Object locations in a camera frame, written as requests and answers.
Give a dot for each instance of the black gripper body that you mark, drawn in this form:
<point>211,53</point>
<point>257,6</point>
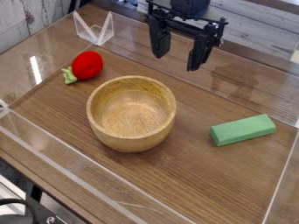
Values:
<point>190,17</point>

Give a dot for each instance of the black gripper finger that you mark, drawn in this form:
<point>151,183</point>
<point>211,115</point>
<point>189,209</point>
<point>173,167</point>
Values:
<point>159,36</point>
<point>199,53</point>

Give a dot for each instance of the red plush fruit green stem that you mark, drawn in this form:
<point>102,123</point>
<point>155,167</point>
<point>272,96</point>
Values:
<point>86,67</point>

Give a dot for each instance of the wooden bowl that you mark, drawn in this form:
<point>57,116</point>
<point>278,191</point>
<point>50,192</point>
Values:
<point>131,112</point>

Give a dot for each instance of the green rectangular block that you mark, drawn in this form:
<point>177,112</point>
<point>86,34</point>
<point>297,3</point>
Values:
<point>233,132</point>

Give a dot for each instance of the clear acrylic tray wall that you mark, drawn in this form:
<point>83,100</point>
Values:
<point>90,190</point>

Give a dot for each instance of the black table leg bracket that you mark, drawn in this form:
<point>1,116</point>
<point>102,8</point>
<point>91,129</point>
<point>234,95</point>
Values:
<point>45,215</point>

